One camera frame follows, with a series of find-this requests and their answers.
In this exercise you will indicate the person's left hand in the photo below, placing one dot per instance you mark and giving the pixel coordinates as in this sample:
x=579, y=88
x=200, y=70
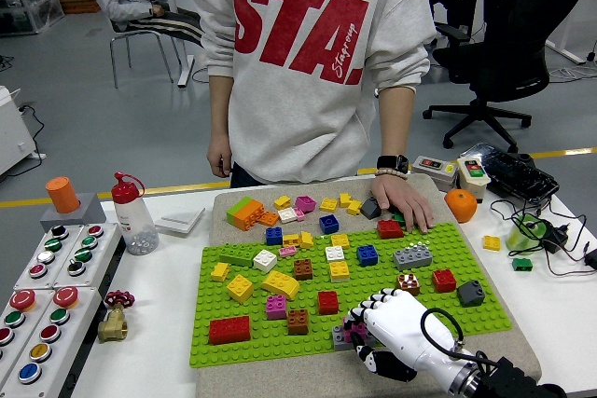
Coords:
x=403, y=202

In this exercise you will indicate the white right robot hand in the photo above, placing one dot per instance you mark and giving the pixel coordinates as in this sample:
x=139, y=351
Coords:
x=401, y=323

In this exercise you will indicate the person's right hand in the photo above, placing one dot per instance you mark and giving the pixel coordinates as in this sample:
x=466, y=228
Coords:
x=219, y=154

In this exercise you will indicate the long grey toy brick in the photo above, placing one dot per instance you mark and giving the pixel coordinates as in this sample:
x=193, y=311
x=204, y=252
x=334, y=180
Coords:
x=412, y=256
x=339, y=340

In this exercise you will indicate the person's left forearm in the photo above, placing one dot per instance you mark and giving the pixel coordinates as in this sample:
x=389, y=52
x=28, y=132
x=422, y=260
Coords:
x=396, y=123

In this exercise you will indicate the person's right forearm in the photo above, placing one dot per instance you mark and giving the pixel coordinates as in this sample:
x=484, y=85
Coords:
x=220, y=106

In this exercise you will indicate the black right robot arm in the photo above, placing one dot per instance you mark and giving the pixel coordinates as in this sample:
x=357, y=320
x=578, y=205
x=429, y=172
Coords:
x=513, y=381

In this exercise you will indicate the small green toy brick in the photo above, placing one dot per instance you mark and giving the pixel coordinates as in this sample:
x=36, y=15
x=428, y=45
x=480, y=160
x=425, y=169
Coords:
x=396, y=218

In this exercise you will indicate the brown toy brick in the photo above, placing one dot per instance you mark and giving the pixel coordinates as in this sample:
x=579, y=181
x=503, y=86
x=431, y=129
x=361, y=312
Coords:
x=303, y=270
x=297, y=322
x=409, y=284

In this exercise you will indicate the long lime toy brick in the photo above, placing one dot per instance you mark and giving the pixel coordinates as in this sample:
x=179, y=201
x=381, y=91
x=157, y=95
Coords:
x=238, y=209

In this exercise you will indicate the long orange toy brick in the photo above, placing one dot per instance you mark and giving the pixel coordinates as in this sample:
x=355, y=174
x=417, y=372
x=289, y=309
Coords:
x=249, y=217

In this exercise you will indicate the hollow blue toy brick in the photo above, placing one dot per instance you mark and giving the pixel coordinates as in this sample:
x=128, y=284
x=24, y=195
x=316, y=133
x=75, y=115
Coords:
x=329, y=224

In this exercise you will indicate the small orange toy brick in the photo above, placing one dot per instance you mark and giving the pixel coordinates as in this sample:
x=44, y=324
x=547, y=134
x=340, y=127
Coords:
x=269, y=219

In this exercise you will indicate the white toy brick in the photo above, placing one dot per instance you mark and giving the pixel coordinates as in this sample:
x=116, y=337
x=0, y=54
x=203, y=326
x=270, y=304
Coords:
x=287, y=215
x=335, y=254
x=265, y=261

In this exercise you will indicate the hollow magenta toy brick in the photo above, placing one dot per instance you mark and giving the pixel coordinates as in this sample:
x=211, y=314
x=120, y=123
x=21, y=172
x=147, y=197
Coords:
x=305, y=203

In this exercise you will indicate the small pink toy brick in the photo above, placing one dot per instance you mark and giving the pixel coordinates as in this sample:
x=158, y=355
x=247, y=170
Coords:
x=299, y=214

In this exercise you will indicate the long green toy brick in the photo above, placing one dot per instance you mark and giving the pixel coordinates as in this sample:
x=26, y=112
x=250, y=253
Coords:
x=238, y=256

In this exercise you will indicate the small yellow toy brick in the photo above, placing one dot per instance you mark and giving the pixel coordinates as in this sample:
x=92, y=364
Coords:
x=220, y=272

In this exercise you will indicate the flat pink toy brick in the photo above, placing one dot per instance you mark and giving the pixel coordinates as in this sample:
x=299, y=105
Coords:
x=287, y=251

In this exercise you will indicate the yellow curved toy brick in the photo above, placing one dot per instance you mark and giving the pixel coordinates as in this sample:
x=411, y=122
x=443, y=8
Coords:
x=281, y=285

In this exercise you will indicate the green baseplate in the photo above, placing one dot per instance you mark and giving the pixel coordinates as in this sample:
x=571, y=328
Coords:
x=270, y=347

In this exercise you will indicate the dark green toy brick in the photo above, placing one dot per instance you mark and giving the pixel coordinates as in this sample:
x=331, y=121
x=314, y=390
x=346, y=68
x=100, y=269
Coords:
x=522, y=264

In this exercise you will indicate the long red toy brick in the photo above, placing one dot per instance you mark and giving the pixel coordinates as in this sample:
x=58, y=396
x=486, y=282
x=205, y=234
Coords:
x=229, y=330

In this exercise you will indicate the dark grey sloped brick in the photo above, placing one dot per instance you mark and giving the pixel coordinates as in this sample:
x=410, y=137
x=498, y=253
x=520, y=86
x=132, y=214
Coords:
x=370, y=209
x=471, y=294

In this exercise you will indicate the black wristwatch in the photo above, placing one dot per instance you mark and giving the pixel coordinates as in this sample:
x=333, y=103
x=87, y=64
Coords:
x=393, y=163

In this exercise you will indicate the orange fruit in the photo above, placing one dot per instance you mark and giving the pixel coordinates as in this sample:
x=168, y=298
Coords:
x=461, y=206

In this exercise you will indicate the clear red-capped squeeze bottle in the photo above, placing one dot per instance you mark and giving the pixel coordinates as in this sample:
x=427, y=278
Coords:
x=133, y=225

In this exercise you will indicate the black handheld controller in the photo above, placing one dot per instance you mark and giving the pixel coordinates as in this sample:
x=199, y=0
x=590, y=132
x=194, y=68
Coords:
x=513, y=169

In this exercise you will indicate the grey base block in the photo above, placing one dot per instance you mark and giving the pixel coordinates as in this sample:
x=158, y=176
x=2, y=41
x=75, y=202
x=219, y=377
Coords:
x=88, y=216

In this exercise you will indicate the grey-brown foam mat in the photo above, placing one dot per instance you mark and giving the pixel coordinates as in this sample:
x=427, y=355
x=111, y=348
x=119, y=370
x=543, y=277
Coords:
x=261, y=379

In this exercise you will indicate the grey metal chair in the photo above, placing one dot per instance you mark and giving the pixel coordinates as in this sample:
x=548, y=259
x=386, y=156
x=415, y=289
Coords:
x=126, y=35

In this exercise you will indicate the grey four-button box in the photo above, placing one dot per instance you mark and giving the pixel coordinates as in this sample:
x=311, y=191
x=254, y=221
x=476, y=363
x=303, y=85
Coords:
x=100, y=253
x=32, y=277

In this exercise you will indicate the black power adapter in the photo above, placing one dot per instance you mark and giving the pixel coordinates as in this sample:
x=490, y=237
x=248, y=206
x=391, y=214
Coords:
x=555, y=237

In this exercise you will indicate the orange cylinder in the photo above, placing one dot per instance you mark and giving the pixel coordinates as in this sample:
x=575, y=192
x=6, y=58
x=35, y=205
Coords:
x=63, y=195

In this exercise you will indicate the black office chair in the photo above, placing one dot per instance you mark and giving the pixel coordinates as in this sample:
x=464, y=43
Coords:
x=513, y=58

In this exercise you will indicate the black plug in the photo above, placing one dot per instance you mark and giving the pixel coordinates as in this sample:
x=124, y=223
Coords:
x=592, y=259

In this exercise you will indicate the brass valve red handwheel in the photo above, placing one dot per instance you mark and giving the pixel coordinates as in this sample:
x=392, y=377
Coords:
x=112, y=325

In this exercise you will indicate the wooden pallet box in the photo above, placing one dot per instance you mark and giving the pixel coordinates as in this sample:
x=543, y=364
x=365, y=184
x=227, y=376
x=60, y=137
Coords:
x=79, y=3

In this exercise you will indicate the white cabinet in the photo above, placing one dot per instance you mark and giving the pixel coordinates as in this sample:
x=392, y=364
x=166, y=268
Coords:
x=11, y=132

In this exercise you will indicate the grey emergency-stop button box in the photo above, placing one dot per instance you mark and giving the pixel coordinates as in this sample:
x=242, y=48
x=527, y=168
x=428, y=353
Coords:
x=28, y=323
x=70, y=337

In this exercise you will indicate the clear plastic crate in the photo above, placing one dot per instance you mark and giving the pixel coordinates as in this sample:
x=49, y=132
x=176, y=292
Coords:
x=28, y=9

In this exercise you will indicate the grey switch box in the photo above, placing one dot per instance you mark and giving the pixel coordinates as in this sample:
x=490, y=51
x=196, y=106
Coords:
x=434, y=174

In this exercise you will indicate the white red-green switch box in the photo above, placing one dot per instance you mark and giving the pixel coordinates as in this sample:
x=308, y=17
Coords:
x=473, y=183

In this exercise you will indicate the white switch plate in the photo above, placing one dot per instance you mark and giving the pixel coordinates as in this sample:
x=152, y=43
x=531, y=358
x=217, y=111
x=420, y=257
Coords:
x=179, y=221

